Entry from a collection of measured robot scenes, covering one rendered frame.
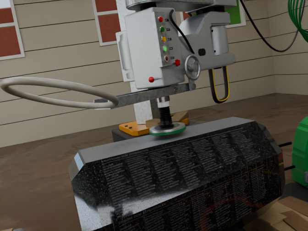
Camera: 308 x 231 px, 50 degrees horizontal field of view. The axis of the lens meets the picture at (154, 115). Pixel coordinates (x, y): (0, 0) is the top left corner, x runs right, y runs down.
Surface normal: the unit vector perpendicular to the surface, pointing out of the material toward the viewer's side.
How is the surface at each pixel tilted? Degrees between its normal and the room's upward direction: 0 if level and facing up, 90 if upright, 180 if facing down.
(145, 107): 90
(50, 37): 90
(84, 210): 59
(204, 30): 90
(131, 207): 45
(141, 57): 90
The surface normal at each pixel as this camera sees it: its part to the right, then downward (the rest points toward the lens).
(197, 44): 0.75, -0.02
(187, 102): 0.25, 0.11
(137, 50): -0.65, 0.22
